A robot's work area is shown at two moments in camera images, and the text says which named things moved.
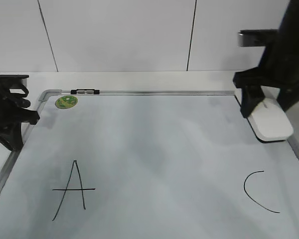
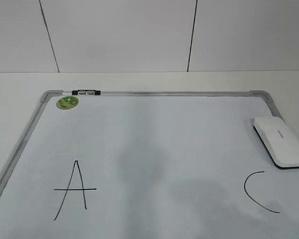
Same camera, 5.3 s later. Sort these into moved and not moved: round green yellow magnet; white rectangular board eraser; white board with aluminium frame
Moved: white rectangular board eraser
Not moved: white board with aluminium frame; round green yellow magnet
